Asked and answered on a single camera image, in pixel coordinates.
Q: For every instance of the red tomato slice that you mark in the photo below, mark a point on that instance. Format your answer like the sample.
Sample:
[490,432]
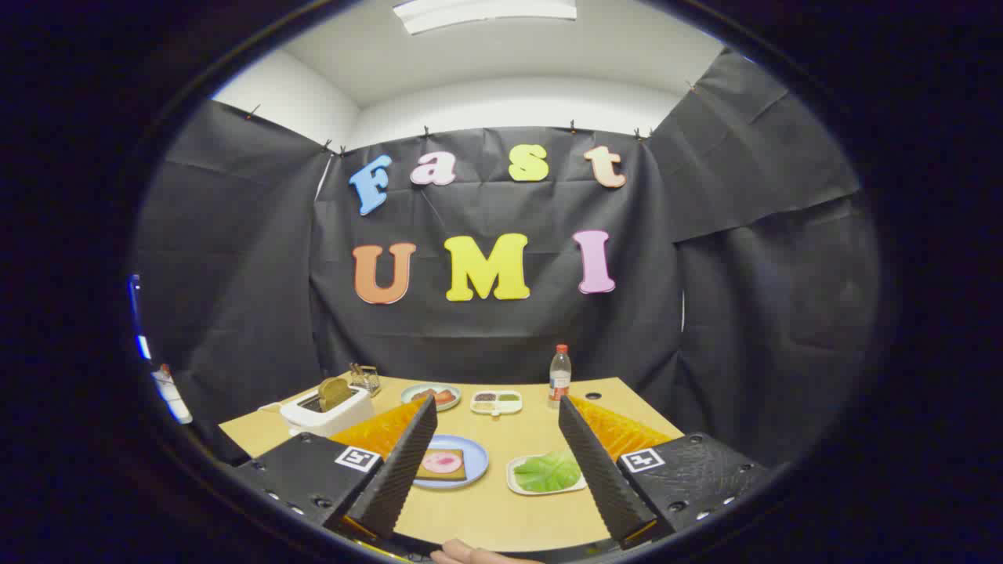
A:
[443,395]

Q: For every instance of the ceiling light panel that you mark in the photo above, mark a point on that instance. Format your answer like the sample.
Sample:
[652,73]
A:
[486,11]

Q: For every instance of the black backdrop cloth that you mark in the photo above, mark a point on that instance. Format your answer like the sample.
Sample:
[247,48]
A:
[501,329]

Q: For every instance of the green lettuce leaf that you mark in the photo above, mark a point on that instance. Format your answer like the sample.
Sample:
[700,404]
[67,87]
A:
[548,472]

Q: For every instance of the pink ham slice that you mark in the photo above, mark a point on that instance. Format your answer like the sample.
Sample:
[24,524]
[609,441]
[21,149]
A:
[443,463]

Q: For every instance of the white toaster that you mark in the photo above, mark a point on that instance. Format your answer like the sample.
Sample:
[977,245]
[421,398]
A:
[333,419]

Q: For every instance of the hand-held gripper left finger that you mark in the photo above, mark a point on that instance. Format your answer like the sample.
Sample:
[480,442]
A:
[400,470]

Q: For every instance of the pale green plate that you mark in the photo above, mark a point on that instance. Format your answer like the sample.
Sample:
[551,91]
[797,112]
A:
[411,399]

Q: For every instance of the brown toast slice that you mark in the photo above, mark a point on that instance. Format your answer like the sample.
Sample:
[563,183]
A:
[335,393]

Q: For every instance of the brown meat slice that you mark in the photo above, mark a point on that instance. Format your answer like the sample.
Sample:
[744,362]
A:
[423,395]

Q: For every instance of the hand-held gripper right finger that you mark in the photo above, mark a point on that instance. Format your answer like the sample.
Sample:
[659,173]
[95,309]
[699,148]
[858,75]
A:
[595,470]

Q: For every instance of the blue round plate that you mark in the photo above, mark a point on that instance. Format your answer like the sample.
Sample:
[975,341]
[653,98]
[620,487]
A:
[476,458]

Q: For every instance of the tan bread slice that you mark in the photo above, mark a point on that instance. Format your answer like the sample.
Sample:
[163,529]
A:
[458,476]

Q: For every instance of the clear plastic bottle red cap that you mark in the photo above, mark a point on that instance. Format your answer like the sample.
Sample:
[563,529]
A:
[559,384]

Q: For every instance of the white divided tray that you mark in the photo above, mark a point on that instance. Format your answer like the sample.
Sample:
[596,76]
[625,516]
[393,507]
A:
[497,412]

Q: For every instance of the white square plate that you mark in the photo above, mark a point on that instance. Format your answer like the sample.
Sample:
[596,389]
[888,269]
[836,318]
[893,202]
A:
[513,479]

